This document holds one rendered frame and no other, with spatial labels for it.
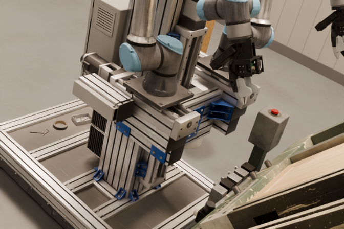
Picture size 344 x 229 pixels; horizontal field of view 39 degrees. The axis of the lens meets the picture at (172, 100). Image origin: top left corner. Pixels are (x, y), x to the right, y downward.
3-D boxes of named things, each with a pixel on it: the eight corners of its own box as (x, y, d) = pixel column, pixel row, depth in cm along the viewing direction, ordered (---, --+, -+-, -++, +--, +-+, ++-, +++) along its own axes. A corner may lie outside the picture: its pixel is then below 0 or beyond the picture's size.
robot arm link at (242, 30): (220, 26, 145) (235, 22, 151) (222, 41, 146) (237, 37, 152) (241, 24, 140) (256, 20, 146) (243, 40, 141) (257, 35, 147)
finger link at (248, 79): (256, 105, 149) (253, 76, 147) (240, 104, 153) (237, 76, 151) (261, 102, 151) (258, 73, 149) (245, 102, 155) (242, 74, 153)
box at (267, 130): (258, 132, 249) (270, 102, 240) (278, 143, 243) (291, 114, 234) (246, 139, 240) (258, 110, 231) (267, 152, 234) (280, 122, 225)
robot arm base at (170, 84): (134, 83, 205) (138, 63, 200) (158, 75, 215) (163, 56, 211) (160, 100, 197) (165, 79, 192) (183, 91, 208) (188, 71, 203)
